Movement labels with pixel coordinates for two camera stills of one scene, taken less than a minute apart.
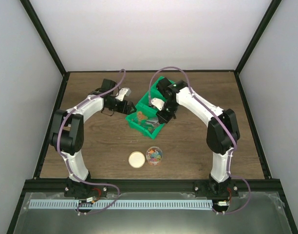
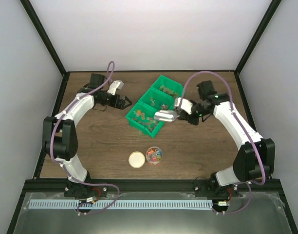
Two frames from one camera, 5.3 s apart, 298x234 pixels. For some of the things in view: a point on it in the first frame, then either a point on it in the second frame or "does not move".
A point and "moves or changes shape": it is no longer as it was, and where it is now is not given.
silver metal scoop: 154,121 moves or changes shape
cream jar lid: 136,159 does not move
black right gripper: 166,118 to 195,121
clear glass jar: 154,155 does not move
